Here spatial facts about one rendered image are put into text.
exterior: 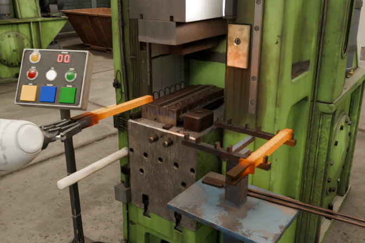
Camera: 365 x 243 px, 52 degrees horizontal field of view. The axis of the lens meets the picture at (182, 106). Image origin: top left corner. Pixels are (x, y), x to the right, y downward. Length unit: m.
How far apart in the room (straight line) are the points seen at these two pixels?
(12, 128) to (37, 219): 1.87
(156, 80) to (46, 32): 5.03
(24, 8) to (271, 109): 5.33
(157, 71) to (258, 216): 0.90
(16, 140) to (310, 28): 1.35
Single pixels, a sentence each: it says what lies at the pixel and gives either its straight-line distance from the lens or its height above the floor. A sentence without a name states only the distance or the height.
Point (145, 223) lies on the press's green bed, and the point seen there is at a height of 0.39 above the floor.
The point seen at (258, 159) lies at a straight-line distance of 1.12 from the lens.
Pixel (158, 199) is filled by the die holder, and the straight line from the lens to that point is 1.79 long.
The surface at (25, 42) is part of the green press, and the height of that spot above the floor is 0.60.
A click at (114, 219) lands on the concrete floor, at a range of 2.66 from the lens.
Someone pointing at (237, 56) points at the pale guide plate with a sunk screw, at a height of 1.23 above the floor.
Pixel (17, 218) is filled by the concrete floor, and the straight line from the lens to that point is 2.85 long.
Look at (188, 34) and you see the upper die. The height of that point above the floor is 1.30.
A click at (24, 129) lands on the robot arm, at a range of 0.95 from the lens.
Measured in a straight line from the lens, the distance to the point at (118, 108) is 1.42.
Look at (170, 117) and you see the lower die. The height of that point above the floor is 0.95.
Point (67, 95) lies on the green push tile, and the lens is 1.84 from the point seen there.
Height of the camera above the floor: 1.52
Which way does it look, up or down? 19 degrees down
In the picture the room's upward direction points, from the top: straight up
